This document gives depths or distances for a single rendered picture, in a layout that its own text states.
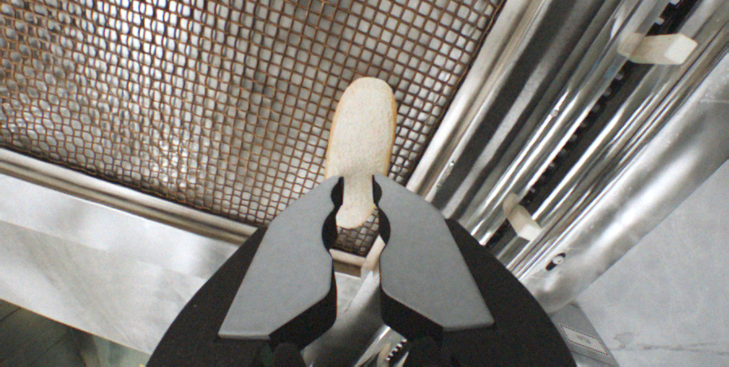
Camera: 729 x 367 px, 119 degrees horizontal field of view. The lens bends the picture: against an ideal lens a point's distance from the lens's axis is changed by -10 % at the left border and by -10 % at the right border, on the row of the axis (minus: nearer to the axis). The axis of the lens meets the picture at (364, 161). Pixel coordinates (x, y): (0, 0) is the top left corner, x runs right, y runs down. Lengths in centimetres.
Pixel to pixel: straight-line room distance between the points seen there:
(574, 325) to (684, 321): 16
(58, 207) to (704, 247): 57
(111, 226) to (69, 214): 3
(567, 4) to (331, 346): 48
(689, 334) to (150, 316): 80
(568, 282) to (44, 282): 87
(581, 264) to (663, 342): 25
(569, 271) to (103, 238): 38
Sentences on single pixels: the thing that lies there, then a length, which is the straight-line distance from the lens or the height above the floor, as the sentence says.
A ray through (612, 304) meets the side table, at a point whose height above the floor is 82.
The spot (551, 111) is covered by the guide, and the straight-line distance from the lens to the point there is 20.
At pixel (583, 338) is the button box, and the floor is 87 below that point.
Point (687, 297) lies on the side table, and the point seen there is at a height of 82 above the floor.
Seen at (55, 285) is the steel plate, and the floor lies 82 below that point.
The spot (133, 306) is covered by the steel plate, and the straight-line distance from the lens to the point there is 64.
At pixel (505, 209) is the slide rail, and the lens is 23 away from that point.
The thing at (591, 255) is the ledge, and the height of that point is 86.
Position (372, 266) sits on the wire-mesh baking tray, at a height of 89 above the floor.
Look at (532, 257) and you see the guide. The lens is 26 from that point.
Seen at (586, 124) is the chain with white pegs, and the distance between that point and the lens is 24.
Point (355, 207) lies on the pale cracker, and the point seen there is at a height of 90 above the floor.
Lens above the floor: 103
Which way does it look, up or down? 66 degrees down
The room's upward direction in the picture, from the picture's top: 160 degrees counter-clockwise
